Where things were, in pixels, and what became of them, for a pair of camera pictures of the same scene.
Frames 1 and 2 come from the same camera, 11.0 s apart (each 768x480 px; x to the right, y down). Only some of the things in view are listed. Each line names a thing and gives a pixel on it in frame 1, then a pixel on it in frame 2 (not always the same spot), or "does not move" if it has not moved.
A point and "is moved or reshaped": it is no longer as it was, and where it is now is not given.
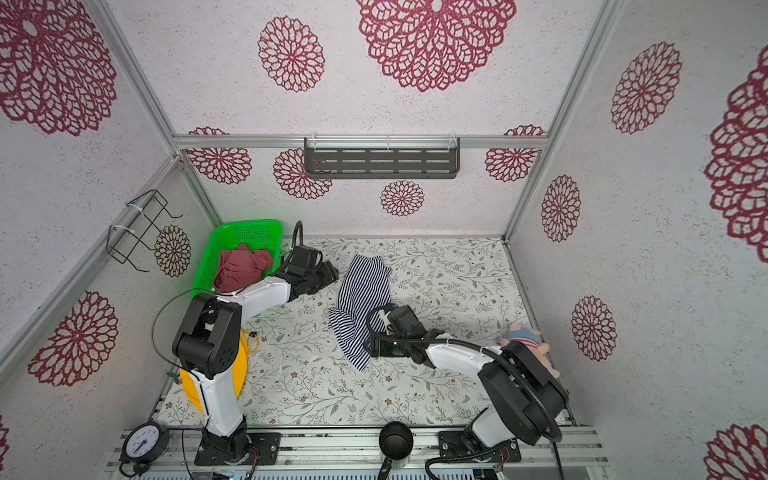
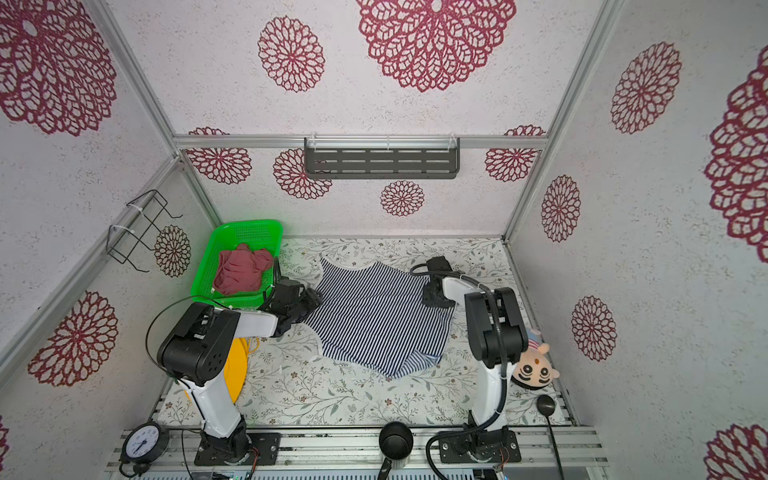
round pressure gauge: (143, 445) does not move
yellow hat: (240, 368) does not move
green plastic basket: (264, 235) does not move
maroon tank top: (237, 268) does not move
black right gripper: (379, 349) → (427, 297)
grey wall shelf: (382, 157) does not move
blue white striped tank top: (363, 286) is moved or reshaped
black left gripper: (330, 273) → (311, 297)
